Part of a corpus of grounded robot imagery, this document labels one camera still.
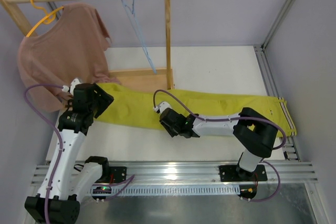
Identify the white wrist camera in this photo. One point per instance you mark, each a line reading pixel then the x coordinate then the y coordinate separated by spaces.
pixel 71 87
pixel 161 107

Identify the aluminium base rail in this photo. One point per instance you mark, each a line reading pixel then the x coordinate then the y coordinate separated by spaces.
pixel 174 173

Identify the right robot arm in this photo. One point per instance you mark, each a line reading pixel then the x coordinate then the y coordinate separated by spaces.
pixel 256 133

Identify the pink t-shirt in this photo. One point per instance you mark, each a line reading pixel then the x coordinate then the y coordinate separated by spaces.
pixel 73 48

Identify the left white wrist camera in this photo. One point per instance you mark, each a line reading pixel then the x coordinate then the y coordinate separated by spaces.
pixel 71 87

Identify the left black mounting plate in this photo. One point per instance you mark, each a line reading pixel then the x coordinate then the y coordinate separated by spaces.
pixel 116 174

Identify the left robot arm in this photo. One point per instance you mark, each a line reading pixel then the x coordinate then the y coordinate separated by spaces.
pixel 59 197

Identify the slotted cable duct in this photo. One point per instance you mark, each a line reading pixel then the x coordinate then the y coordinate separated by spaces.
pixel 134 189

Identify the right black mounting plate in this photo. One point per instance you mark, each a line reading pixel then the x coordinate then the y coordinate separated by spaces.
pixel 233 173

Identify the wooden clothes rack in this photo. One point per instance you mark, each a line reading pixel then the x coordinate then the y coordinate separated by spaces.
pixel 124 63

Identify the light blue wire hanger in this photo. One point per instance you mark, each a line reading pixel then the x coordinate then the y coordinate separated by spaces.
pixel 131 14

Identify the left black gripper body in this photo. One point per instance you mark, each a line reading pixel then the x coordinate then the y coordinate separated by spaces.
pixel 103 97

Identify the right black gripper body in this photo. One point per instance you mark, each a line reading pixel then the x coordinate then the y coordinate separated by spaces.
pixel 166 123

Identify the yellow-green trousers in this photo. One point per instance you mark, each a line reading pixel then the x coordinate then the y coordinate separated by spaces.
pixel 133 108

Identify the aluminium frame profile right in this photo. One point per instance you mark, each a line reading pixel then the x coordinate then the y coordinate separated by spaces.
pixel 276 56

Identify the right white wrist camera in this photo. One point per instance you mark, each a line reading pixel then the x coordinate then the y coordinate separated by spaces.
pixel 161 107

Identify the black mounting plate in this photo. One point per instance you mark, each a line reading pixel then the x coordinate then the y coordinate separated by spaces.
pixel 233 173
pixel 116 174

